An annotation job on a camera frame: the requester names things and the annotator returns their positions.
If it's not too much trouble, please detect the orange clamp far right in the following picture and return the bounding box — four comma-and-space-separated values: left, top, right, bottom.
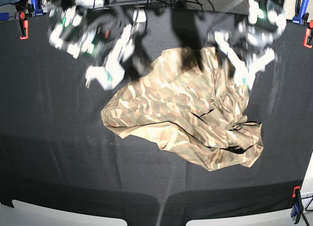
303, 20, 313, 48

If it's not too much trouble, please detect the blue clamp top right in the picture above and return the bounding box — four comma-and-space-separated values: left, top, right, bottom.
292, 0, 309, 25

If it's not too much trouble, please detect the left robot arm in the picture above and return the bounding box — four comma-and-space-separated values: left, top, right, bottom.
213, 0, 287, 89

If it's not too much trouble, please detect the orange blue clamp bottom right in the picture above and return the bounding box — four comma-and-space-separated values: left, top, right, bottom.
291, 186, 310, 226

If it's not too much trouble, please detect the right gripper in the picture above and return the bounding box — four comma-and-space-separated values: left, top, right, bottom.
85, 23, 149, 90

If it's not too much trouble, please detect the white tab on cloth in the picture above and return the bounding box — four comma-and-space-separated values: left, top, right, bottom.
133, 9, 147, 23

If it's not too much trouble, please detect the camouflage t-shirt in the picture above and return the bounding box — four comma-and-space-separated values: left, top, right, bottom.
101, 47, 264, 171

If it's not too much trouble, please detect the black table cloth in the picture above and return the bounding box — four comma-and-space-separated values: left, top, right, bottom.
0, 16, 313, 226

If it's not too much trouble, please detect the blue clamp top left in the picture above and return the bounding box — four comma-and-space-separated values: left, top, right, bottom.
31, 0, 44, 16

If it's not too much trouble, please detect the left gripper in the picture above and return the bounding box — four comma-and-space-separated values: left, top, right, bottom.
215, 27, 276, 90

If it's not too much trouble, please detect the orange clamp far left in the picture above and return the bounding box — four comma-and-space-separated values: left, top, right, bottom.
14, 11, 28, 40

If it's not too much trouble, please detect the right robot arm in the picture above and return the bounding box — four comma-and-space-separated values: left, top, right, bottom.
48, 0, 152, 90

